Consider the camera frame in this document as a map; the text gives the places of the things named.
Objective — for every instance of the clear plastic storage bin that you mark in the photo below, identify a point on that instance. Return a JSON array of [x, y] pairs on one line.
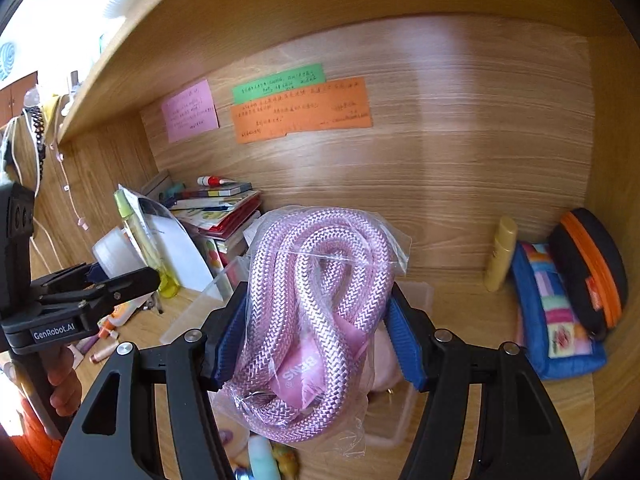
[[309, 324]]

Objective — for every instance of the orange sticky note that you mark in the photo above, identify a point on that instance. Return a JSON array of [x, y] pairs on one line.
[[333, 105]]

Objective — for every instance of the teal small tube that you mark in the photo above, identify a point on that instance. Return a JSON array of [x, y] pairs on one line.
[[262, 463]]

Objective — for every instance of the black orange zip case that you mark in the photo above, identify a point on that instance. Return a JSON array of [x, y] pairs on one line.
[[592, 270]]

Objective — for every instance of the orange jacket sleeve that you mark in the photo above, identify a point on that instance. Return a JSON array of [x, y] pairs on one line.
[[32, 454]]

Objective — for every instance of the pink round compact case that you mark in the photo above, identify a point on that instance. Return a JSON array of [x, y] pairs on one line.
[[381, 369]]

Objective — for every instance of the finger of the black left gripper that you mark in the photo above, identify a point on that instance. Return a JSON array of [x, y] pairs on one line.
[[80, 276], [103, 298]]

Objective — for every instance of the stack of books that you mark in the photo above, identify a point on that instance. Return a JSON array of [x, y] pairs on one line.
[[215, 213]]

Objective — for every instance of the white round cream jar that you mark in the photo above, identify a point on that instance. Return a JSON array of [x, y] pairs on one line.
[[115, 254]]

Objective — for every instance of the yellow green spray bottle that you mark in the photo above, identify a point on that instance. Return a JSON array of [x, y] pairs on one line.
[[130, 211]]

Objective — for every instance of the small yellow lotion bottle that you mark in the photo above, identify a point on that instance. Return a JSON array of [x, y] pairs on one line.
[[499, 261]]

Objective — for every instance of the blue patchwork pouch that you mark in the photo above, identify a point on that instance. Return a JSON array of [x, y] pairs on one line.
[[556, 344]]

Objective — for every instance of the person left hand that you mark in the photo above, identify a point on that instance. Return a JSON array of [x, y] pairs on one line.
[[67, 389]]

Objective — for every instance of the pink lip balm stick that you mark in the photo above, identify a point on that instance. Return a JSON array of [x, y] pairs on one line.
[[104, 353]]

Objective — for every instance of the green sticky note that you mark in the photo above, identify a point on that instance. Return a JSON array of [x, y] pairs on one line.
[[298, 77]]

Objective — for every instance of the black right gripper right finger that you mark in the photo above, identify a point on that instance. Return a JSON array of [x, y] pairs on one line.
[[519, 435]]

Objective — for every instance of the pink sticky note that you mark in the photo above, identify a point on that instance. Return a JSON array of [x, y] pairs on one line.
[[190, 112]]

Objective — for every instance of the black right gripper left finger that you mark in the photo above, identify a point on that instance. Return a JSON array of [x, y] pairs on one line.
[[114, 434]]

